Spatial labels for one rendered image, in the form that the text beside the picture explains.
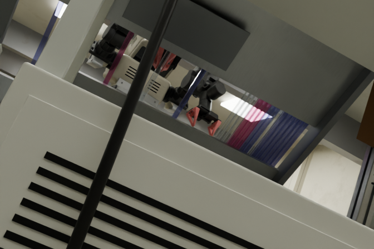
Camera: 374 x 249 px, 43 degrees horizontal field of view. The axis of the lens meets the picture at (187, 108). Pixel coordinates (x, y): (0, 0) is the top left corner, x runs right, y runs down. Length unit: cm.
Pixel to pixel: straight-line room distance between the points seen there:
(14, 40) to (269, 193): 795
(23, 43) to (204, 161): 792
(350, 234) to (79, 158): 32
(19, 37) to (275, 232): 798
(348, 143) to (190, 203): 594
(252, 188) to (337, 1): 45
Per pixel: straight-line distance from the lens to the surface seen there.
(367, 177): 114
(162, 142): 50
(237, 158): 143
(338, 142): 632
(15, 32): 843
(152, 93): 218
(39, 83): 49
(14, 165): 48
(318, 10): 92
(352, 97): 132
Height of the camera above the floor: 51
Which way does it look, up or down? 16 degrees up
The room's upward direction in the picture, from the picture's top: 23 degrees clockwise
